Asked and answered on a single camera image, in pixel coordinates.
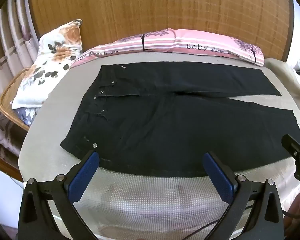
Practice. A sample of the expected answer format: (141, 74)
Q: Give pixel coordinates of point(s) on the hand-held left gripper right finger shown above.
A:
(216, 173)

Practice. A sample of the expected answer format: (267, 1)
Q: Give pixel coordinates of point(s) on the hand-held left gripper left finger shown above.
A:
(86, 172)

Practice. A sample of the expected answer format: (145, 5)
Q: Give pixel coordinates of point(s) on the black pants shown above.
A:
(170, 127)

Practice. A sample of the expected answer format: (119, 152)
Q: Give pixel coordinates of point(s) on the person's right forearm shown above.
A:
(298, 210)

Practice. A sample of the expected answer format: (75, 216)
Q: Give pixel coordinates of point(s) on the beige quilt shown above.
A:
(287, 75)

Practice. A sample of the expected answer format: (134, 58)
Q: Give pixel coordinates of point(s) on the blue patterned cushion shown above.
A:
(26, 116)

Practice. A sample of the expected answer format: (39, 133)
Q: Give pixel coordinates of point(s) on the wicker chair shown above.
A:
(7, 100)

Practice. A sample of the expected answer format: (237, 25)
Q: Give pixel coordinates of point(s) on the floral pillow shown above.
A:
(52, 62)

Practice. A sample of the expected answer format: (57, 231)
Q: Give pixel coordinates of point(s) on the pink striped pillow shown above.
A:
(190, 41)

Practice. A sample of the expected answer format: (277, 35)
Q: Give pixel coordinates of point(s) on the patterned curtain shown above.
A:
(10, 42)

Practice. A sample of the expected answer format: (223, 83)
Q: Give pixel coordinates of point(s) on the wooden headboard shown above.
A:
(160, 7)

